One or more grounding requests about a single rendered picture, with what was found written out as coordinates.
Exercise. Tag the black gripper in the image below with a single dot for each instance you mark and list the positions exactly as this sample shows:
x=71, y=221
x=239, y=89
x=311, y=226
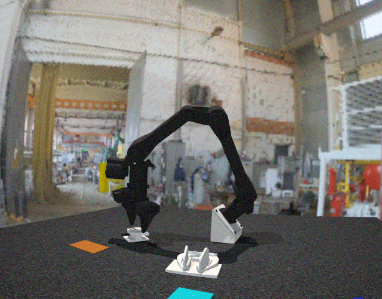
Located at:
x=142, y=206

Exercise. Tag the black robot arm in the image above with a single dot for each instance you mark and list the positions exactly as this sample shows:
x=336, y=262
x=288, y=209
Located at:
x=214, y=116

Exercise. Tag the orange flat rectangular plate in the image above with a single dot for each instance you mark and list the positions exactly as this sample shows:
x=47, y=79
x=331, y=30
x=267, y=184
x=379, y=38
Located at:
x=87, y=246

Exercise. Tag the cyan flat rectangular plate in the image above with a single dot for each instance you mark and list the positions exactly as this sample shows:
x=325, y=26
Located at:
x=183, y=293

